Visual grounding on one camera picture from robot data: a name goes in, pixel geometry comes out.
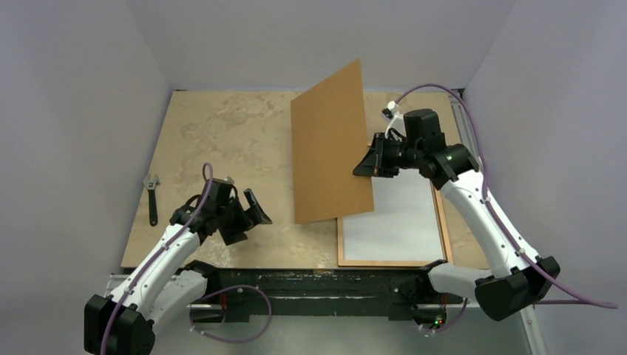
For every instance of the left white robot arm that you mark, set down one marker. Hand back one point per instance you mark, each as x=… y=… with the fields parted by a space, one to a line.
x=128 y=319

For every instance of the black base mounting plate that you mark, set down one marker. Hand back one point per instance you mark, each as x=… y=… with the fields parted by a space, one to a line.
x=355 y=292

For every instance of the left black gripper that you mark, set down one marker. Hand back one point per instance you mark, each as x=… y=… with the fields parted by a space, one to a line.
x=237 y=233

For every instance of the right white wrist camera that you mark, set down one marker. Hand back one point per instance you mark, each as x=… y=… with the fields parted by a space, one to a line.
x=392 y=114

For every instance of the landscape photo print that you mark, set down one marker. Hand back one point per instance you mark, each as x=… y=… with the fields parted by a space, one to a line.
x=397 y=220

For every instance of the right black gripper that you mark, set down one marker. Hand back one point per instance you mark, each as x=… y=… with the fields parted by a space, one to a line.
x=381 y=157

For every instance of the brown frame backing board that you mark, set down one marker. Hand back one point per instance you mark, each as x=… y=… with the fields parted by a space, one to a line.
x=328 y=140

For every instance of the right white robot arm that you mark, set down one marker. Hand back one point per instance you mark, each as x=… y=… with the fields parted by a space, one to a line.
x=516 y=277

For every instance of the wooden picture frame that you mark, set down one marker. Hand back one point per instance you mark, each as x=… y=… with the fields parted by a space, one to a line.
x=443 y=220

